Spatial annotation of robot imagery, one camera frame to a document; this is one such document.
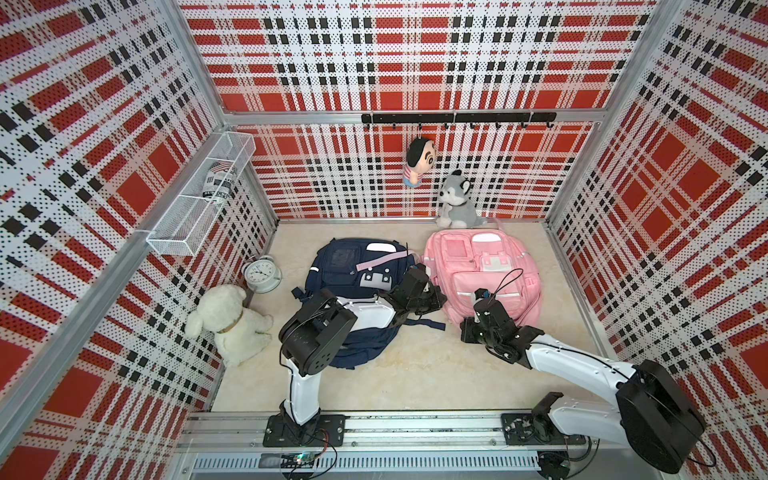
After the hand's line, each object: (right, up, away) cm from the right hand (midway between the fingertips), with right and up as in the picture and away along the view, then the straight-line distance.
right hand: (464, 325), depth 87 cm
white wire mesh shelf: (-85, +28, +1) cm, 90 cm away
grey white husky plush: (+2, +37, +25) cm, 45 cm away
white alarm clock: (-67, +14, +14) cm, 69 cm away
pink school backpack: (+2, +18, +14) cm, 23 cm away
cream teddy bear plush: (-63, 0, -7) cm, 64 cm away
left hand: (-3, +8, +4) cm, 9 cm away
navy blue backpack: (-35, +15, +13) cm, 40 cm away
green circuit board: (-42, -27, -18) cm, 53 cm away
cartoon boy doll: (-13, +51, +4) cm, 53 cm away
